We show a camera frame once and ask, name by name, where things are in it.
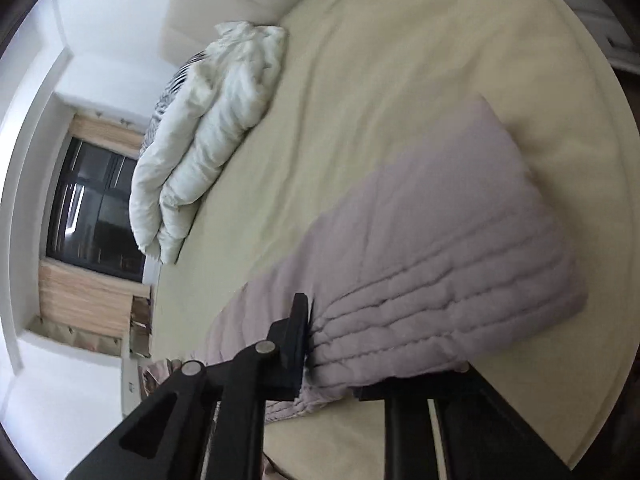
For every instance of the zebra print pillow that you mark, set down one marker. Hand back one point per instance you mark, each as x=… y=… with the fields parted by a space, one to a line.
x=167 y=95

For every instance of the white drawer cabinet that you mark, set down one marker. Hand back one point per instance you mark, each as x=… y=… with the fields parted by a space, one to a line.
x=595 y=10

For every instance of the mauve puffer jacket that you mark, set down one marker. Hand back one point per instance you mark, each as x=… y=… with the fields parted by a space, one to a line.
x=450 y=240

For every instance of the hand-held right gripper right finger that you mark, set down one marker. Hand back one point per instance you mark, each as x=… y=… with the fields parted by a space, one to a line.
x=400 y=410

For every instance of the beige curtain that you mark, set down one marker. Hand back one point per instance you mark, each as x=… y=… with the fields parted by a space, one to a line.
x=105 y=132
x=85 y=295

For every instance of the dark window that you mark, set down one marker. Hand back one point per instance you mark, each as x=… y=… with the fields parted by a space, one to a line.
x=90 y=200

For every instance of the white duvet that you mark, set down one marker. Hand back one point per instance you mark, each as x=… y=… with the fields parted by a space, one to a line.
x=215 y=125

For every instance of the bed with beige sheet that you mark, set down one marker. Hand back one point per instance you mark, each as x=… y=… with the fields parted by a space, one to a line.
x=375 y=85

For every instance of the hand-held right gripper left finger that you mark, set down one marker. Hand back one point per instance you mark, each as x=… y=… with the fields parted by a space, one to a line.
x=292 y=355

